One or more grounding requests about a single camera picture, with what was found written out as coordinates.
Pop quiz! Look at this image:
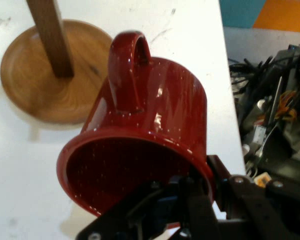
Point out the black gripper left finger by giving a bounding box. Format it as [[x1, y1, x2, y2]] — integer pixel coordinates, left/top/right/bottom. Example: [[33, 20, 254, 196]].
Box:
[[76, 174, 216, 240]]

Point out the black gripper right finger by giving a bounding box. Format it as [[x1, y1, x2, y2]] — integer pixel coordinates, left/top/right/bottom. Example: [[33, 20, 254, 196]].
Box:
[[206, 154, 300, 240]]

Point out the red enamel mug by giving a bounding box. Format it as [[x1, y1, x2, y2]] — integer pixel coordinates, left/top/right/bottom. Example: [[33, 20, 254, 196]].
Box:
[[56, 30, 217, 230]]

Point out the wooden mug tree stand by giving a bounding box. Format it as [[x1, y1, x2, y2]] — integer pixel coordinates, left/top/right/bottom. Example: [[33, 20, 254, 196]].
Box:
[[0, 0, 115, 125]]

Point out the teal orange geometric floor mat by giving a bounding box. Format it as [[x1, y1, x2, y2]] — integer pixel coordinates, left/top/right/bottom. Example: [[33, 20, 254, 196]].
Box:
[[219, 0, 300, 34]]

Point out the orange yellow wire bundle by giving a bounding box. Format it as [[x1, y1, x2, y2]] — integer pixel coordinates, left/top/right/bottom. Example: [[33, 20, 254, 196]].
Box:
[[274, 90, 298, 123]]

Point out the black cable tangle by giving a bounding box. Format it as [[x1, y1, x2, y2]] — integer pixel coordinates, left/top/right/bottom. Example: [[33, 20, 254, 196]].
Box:
[[228, 36, 300, 126]]

